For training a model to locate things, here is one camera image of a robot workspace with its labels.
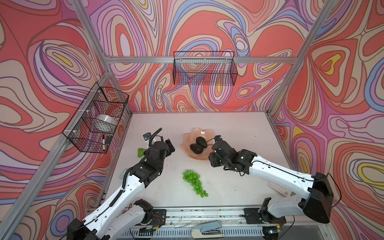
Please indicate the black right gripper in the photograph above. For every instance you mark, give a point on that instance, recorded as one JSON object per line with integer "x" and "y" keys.
{"x": 212, "y": 156}

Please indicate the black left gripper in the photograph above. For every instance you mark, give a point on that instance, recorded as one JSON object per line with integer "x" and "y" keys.
{"x": 168, "y": 151}

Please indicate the dark avocado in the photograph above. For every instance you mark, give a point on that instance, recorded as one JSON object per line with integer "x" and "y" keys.
{"x": 196, "y": 149}
{"x": 202, "y": 142}

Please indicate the green grape bunch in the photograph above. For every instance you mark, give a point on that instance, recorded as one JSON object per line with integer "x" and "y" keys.
{"x": 193, "y": 179}

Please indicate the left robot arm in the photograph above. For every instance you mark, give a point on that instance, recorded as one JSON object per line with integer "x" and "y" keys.
{"x": 121, "y": 210}

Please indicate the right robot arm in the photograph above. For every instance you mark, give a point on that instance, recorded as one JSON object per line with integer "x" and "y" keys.
{"x": 313, "y": 194}

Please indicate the pink lotus fruit bowl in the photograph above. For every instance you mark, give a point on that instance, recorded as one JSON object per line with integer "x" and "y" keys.
{"x": 191, "y": 139}

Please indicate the green candy packet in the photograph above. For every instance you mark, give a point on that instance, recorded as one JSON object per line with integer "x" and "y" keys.
{"x": 141, "y": 152}

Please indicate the silver tape roll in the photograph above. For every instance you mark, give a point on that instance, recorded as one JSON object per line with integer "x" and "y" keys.
{"x": 107, "y": 120}

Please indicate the white calculator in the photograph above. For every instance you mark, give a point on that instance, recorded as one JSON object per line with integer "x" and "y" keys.
{"x": 280, "y": 189}

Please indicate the light blue stapler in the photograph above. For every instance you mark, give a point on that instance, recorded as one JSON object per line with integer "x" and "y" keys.
{"x": 210, "y": 230}

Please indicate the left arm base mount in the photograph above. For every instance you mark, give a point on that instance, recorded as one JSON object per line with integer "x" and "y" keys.
{"x": 153, "y": 217}

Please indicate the side wire basket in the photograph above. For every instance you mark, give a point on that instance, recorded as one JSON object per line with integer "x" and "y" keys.
{"x": 84, "y": 131}

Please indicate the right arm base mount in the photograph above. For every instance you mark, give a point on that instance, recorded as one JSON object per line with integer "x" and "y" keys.
{"x": 261, "y": 215}

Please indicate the back wire basket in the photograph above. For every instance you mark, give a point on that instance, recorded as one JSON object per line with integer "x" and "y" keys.
{"x": 204, "y": 68}

